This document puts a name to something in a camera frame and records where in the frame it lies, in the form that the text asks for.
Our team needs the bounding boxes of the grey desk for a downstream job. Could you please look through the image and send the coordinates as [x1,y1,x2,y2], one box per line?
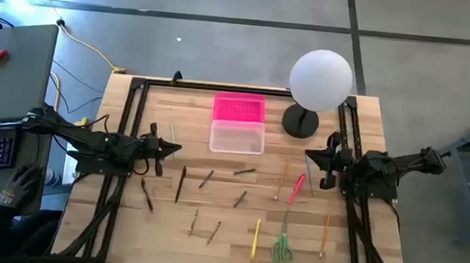
[0,116,55,229]

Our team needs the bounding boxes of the dark green crayon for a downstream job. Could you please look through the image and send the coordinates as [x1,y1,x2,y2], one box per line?
[198,168,215,190]
[233,167,257,178]
[232,189,248,209]

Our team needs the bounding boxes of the white plastic bottle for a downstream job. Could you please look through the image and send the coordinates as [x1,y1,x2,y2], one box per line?
[44,167,64,189]

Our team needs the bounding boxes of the black aluminium table frame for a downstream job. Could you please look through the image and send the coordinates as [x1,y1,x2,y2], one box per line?
[49,70,422,263]

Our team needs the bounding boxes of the grey pencil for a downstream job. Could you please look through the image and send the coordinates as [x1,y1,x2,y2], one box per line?
[303,156,318,197]

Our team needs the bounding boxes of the pink and clear pencil box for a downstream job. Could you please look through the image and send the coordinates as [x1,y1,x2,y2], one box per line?
[209,90,269,157]

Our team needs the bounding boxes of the yellow cable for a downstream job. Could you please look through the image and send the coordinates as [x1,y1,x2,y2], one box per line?
[17,0,132,76]

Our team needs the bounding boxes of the person's hand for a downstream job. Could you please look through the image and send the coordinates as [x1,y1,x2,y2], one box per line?
[0,162,44,212]

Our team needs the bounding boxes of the grey metal table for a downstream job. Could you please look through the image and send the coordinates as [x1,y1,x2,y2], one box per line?
[421,101,470,246]

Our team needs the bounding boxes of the white globe lamp black base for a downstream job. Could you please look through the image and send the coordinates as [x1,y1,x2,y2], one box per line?
[280,46,356,143]

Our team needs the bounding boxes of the grey laptop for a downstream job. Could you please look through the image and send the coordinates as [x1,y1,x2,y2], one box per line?
[0,20,60,132]

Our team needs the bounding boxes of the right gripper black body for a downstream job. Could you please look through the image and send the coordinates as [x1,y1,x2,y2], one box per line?
[318,130,348,192]

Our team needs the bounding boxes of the pink pen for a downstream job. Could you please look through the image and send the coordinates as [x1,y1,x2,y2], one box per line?
[287,172,307,208]

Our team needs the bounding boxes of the black pen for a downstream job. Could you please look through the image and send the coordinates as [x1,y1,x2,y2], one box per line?
[138,177,158,214]
[174,165,188,204]

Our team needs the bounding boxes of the yellow-green Crayola crayon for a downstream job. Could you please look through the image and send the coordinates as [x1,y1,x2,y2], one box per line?
[188,209,199,237]
[205,219,222,248]

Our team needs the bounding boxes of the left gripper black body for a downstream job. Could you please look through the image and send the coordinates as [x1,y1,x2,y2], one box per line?
[142,121,169,178]

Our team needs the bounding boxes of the green-handled scissors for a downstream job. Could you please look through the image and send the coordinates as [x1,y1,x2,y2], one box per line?
[270,208,299,263]

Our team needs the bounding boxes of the orange pencil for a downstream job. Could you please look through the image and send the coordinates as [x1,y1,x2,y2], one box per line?
[318,214,333,260]

